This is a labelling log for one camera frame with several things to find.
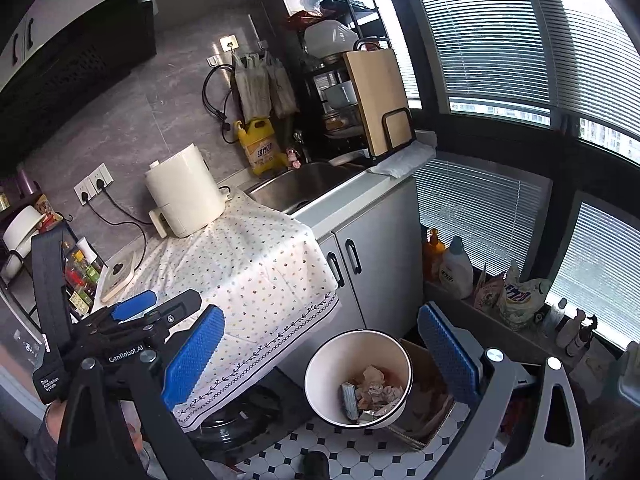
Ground small paper pouches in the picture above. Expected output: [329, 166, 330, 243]
[472, 262, 506, 311]

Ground wooden cutting board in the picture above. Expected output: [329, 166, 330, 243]
[342, 47, 416, 158]

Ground stainless steel sink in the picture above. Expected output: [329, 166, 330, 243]
[245, 160, 366, 216]

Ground white printed paper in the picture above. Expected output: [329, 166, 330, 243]
[381, 382, 406, 407]

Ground floral white tablecloth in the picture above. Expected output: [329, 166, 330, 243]
[102, 187, 341, 433]

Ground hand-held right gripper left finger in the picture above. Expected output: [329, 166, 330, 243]
[55, 304, 226, 480]

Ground orange bottle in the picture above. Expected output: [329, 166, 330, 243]
[424, 227, 446, 281]

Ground slatted window blind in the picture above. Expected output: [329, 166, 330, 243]
[405, 0, 561, 126]
[547, 202, 640, 351]
[565, 10, 640, 166]
[415, 157, 543, 276]

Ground white bowl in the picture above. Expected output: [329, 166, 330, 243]
[2, 205, 41, 256]

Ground green white refill pouch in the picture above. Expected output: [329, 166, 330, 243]
[500, 260, 551, 331]

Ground white laundry detergent bottle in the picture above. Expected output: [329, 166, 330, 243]
[439, 236, 474, 300]

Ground row of condiment bottles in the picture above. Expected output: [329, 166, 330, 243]
[60, 237, 106, 311]

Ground black window frame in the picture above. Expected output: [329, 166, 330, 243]
[370, 0, 640, 361]

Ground yellow detergent bottle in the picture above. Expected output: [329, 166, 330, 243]
[235, 117, 288, 177]

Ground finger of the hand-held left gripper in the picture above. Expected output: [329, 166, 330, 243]
[107, 289, 158, 322]
[147, 289, 203, 332]

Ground hanging plastic bag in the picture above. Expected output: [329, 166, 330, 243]
[232, 52, 273, 118]
[265, 52, 301, 116]

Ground black wire shelf rack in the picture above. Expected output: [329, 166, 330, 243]
[0, 190, 76, 341]

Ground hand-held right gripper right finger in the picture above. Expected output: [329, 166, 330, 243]
[417, 302, 586, 480]

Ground person's left hand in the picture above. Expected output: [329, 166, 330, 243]
[42, 401, 68, 441]

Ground cardboard box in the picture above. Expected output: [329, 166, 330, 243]
[385, 338, 456, 451]

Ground front-load washing machine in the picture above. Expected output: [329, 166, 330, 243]
[190, 375, 311, 461]

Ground white round trash bin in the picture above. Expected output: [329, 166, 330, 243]
[304, 329, 414, 429]

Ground purple cup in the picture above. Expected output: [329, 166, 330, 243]
[17, 165, 41, 198]

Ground black range hood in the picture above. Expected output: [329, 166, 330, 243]
[0, 0, 157, 178]

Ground white flat kitchen appliance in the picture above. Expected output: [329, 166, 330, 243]
[100, 250, 138, 303]

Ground white wall socket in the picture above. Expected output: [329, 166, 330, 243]
[90, 162, 113, 191]
[74, 175, 96, 204]

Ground white plastic container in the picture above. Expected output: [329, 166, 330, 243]
[304, 19, 358, 56]

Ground blue silver wrapper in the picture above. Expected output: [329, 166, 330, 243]
[341, 382, 361, 421]

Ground black power cable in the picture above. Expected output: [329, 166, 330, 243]
[82, 185, 151, 241]

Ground grey sink cabinet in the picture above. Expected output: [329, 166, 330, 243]
[292, 177, 426, 331]

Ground coiled black cable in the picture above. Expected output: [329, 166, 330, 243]
[201, 65, 241, 143]

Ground black dish rack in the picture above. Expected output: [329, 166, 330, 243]
[287, 0, 418, 163]

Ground beige paper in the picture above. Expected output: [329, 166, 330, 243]
[357, 365, 386, 401]

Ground person's dark shoe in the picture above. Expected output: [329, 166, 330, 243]
[305, 451, 331, 480]

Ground white dishcloth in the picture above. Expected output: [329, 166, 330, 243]
[367, 142, 436, 179]

